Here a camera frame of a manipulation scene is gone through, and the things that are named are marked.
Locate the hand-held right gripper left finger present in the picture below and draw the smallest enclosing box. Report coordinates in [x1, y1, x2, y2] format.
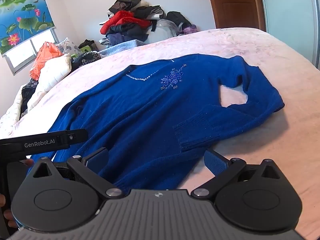
[32, 147, 125, 201]

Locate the person's left hand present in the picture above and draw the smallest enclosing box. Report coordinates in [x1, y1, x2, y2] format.
[0, 194, 18, 228]

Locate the leopard pattern garment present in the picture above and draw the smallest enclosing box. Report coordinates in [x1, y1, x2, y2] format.
[71, 51, 101, 70]

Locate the floral pillow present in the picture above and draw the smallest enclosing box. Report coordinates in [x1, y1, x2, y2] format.
[55, 37, 82, 58]

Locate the red garment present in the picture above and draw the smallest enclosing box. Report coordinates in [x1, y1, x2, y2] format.
[100, 10, 153, 35]

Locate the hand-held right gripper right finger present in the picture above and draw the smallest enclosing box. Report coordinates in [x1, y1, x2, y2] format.
[190, 149, 284, 201]

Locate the pink blanket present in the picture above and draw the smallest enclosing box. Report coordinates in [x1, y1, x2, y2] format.
[0, 27, 320, 238]

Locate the orange plastic bag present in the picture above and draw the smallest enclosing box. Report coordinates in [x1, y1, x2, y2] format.
[29, 42, 64, 81]

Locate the light blue knit garment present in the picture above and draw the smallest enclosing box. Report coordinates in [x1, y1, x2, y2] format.
[97, 39, 147, 57]

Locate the black patterned garment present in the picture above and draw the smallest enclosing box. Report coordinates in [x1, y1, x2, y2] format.
[108, 0, 150, 15]

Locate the lotus print roller blind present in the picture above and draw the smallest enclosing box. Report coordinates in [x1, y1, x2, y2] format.
[0, 0, 55, 57]

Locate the wooden door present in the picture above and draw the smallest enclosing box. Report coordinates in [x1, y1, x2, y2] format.
[204, 0, 266, 32]

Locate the white quilted jacket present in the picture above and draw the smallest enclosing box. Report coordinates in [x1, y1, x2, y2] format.
[26, 53, 73, 112]

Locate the white quilt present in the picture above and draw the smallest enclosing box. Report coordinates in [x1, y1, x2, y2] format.
[0, 85, 28, 132]

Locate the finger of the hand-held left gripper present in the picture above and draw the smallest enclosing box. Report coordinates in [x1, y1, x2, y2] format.
[66, 128, 89, 146]

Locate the dark patterned cloth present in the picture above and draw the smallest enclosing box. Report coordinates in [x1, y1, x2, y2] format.
[19, 79, 38, 120]

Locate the black and grey garment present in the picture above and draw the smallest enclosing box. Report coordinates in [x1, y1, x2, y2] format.
[135, 5, 165, 21]

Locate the dark purple garment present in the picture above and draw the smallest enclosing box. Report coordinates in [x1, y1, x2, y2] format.
[106, 31, 133, 47]

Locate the window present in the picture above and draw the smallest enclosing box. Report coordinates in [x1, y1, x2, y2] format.
[2, 27, 60, 76]

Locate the dark jacket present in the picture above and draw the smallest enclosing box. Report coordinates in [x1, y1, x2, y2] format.
[106, 22, 153, 43]

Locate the purple plastic bag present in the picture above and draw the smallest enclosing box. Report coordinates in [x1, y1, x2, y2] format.
[176, 24, 198, 37]

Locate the black and green bag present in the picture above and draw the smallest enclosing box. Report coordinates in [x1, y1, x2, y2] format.
[71, 39, 98, 58]

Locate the pale wardrobe sliding door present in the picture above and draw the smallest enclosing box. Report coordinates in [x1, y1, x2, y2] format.
[259, 0, 320, 70]

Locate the clear plastic bag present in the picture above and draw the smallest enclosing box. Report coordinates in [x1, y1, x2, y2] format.
[145, 19, 182, 45]

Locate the blue beaded sweater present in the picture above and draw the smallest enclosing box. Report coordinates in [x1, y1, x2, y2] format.
[26, 53, 285, 197]

